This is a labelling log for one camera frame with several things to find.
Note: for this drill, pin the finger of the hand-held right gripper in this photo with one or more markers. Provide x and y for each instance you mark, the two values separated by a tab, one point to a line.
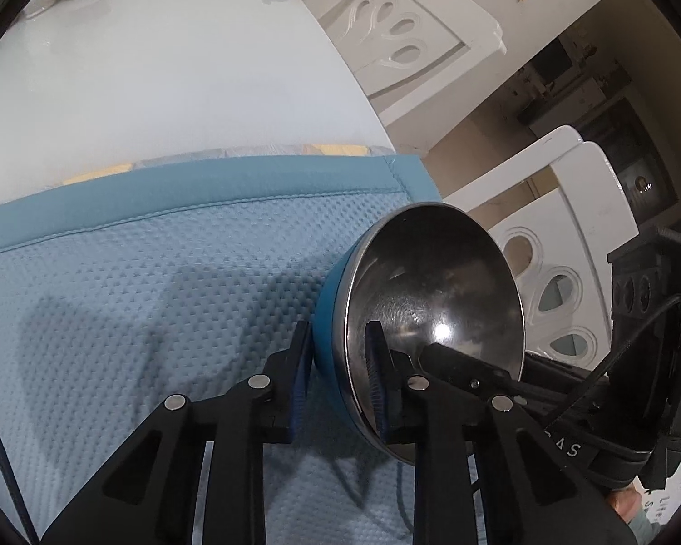
459	363

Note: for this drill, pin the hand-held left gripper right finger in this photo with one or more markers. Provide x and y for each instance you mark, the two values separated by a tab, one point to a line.
377	386

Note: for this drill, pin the blue steel bowl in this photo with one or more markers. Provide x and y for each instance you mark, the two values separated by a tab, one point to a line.
431	272

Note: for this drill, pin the blue textured table mat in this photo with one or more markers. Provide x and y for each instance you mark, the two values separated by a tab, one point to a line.
147	306

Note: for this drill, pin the white carved chair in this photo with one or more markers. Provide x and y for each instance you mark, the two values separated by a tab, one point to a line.
408	40
550	238

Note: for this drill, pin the dark television cabinet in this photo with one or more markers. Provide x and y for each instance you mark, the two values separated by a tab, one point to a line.
618	147

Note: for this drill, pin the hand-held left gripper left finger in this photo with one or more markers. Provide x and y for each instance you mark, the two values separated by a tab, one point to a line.
302	386

